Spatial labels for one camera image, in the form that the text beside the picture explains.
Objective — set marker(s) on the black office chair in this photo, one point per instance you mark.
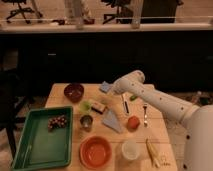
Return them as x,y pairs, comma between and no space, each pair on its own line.
23,11

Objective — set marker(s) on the black and tan brush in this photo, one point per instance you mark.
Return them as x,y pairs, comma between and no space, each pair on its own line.
98,107

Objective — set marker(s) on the bunch of dark grapes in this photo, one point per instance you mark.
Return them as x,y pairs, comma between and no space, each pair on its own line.
57,122

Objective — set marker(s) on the red tomato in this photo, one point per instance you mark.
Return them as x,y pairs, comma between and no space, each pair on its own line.
133,123

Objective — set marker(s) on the green chili pepper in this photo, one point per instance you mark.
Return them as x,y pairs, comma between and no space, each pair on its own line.
133,97

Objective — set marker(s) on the light blue folded cloth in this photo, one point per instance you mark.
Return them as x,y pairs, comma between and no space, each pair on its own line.
111,120

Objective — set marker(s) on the blue sponge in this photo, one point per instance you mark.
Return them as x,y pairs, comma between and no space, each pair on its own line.
105,87

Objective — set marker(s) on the dark office chair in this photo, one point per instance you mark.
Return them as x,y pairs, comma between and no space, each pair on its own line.
123,13

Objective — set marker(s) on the small metal cup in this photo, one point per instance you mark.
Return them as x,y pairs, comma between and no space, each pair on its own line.
86,122

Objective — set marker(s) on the small green cup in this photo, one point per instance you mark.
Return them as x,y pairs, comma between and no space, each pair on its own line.
85,106

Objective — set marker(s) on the yellow corn cob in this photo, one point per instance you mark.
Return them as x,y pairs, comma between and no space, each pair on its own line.
153,154

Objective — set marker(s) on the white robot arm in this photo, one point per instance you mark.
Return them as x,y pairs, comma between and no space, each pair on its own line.
197,120

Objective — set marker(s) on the silver fork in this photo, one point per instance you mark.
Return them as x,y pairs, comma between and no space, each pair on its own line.
145,115

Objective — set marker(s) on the white plastic cup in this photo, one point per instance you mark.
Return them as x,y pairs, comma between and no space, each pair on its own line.
130,150

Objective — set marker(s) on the orange red bowl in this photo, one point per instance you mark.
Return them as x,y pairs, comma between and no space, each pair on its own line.
95,152

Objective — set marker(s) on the green plastic tray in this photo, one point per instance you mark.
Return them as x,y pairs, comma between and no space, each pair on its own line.
40,148

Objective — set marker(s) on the dark maroon bowl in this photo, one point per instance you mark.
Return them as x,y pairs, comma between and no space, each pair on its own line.
74,92

